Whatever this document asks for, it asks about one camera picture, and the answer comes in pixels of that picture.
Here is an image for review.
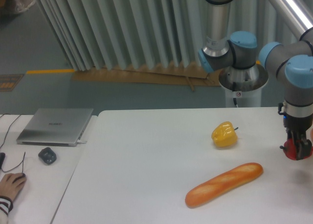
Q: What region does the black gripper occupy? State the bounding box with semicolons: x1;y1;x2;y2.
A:
278;102;313;160

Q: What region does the red bell pepper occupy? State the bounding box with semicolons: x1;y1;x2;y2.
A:
280;138;313;160

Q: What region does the black computer mouse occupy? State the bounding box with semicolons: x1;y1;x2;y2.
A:
12;173;26;186

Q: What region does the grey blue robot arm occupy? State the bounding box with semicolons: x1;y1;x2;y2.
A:
198;0;313;160

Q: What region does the striped sleeve forearm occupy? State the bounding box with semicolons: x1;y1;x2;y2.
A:
0;196;13;224

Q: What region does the person's hand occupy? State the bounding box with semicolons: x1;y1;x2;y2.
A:
0;173;26;201

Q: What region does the orange object at edge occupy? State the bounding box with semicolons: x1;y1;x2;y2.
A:
310;129;313;141

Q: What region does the yellow bell pepper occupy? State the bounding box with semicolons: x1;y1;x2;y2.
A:
211;121;238;148

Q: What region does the orange baguette bread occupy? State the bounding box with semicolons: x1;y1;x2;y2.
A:
185;162;264;208

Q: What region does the brown cardboard sheet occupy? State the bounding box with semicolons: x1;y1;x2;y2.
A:
71;68;220;91

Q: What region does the folded white partition screen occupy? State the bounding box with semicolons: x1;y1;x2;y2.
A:
30;0;313;71

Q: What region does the silver closed laptop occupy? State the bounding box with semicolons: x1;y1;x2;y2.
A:
17;108;93;146

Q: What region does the dark grey small device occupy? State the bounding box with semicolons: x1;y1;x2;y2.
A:
38;147;57;165

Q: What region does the black pen-like object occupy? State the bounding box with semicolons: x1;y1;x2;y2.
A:
0;153;6;170

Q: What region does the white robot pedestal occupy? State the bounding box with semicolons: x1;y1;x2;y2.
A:
219;64;268;108

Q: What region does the thin black mouse cable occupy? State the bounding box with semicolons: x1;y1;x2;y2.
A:
0;151;26;175

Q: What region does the black laptop cable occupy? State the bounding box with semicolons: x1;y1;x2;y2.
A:
0;114;22;149

